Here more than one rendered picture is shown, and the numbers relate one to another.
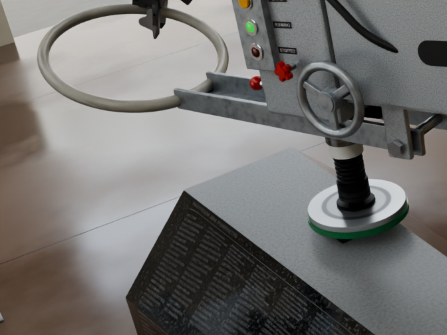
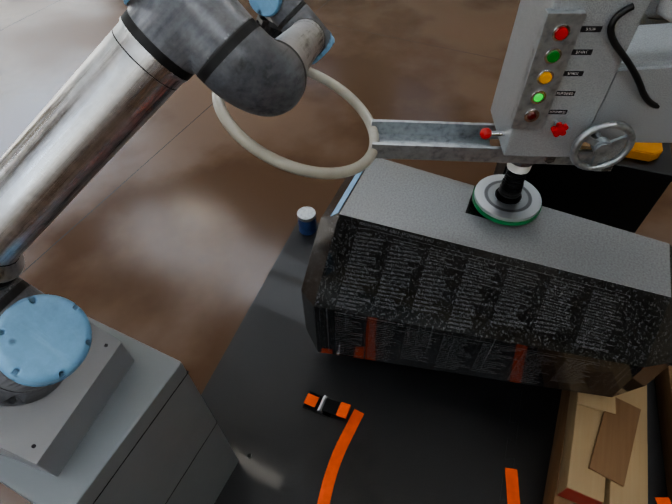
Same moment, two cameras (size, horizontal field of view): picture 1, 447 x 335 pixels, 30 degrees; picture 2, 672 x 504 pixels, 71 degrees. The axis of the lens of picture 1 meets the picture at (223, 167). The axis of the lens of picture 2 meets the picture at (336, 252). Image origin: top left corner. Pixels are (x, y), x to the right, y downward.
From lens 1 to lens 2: 1.59 m
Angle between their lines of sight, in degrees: 45
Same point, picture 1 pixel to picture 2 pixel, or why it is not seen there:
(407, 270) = (570, 232)
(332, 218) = (511, 212)
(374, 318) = (597, 271)
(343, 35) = (616, 98)
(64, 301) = (103, 309)
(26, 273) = not seen: hidden behind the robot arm
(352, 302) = (572, 265)
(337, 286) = (550, 257)
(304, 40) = (579, 104)
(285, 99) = (530, 145)
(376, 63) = (633, 116)
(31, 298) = not seen: hidden behind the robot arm
